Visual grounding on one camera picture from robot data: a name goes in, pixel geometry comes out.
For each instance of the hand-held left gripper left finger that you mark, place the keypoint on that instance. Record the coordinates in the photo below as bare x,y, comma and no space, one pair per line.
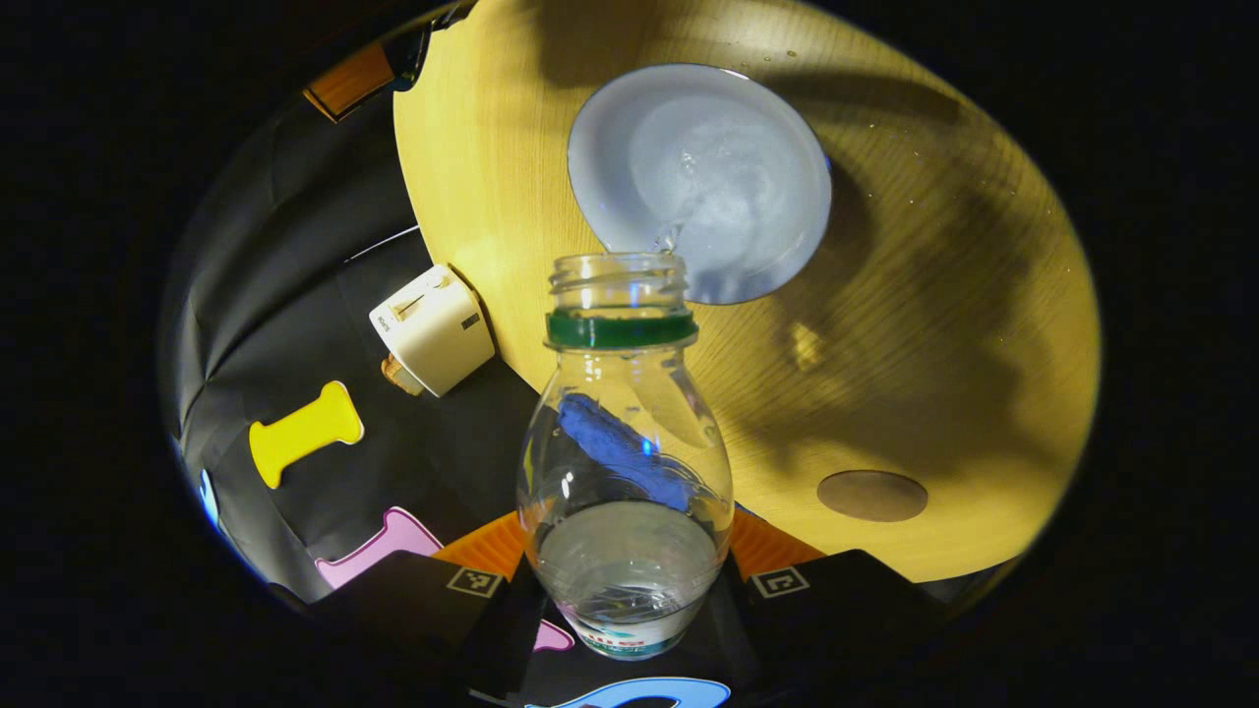
502,629

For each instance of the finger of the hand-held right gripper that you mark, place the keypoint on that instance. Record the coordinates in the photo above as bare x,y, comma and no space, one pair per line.
349,81

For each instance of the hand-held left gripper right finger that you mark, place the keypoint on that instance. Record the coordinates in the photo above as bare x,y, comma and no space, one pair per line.
757,629

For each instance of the clear plastic water bottle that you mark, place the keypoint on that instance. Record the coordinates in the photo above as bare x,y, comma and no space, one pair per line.
629,551

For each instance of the round brown coaster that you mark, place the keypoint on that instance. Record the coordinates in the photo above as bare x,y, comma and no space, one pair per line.
870,496

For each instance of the white teacup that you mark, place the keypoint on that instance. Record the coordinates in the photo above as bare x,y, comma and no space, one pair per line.
698,187

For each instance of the black backdrop cloth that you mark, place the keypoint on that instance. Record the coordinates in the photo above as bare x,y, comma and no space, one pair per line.
295,246

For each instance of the blue towel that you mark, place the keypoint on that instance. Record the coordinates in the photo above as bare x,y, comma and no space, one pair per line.
610,442

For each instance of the white toaster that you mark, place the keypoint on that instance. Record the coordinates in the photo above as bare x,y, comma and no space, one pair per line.
433,329

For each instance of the bread slice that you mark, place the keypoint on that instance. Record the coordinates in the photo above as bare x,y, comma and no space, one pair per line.
398,377

